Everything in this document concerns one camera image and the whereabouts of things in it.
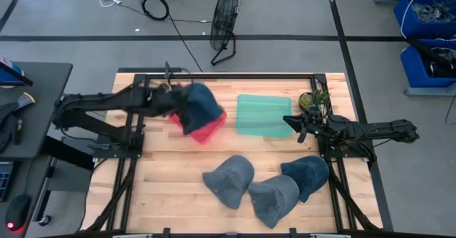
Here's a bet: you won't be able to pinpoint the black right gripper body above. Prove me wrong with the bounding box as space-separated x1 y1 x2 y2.
301 114 331 140

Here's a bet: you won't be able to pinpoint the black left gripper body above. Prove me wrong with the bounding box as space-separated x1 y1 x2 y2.
151 83 184 118

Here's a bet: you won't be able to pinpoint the dark blue hat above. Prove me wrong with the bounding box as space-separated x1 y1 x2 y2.
177 83 225 136
280 155 331 204

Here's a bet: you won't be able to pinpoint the grey hat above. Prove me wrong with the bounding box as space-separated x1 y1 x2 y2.
202 155 256 210
247 175 301 229

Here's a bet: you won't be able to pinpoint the small potted plant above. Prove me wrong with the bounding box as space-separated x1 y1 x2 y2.
298 90 331 113

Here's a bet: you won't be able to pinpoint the green plastic tray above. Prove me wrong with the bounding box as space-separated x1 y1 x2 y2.
235 93 294 138

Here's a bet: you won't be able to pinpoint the red plastic tray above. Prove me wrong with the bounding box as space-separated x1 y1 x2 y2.
168 110 228 145

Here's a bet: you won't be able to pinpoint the black floor fan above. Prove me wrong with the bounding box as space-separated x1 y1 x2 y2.
209 0 240 67

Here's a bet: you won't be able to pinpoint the blue plastic bin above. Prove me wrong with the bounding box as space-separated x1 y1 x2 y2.
393 0 456 39
400 40 456 88

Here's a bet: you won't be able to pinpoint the black desk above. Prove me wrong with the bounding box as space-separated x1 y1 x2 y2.
0 61 74 160

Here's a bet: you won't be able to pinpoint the black bar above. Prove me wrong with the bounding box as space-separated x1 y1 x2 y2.
405 37 456 73

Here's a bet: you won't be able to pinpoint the grey desk leg with caster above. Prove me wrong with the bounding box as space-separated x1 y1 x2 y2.
33 156 58 228

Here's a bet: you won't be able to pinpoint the grey and yellow glove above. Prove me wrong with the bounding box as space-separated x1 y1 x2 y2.
0 92 36 153

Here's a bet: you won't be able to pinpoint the blue flat item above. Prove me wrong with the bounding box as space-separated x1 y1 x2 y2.
0 56 34 88

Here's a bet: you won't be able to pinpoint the clear plastic bags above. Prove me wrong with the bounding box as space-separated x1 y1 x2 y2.
411 0 456 23

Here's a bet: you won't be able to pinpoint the dark keyboard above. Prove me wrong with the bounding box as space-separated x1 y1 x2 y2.
0 161 14 202

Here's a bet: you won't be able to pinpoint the black computer mouse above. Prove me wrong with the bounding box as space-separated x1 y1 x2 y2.
4 194 33 233

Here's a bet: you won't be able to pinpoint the long black floor cable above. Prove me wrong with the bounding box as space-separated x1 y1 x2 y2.
155 0 213 73

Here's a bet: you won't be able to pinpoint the black metal table frame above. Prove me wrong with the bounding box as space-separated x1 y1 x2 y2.
81 72 384 238

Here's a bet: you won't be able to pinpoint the coiled black cable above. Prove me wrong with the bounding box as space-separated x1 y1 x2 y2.
141 0 170 21

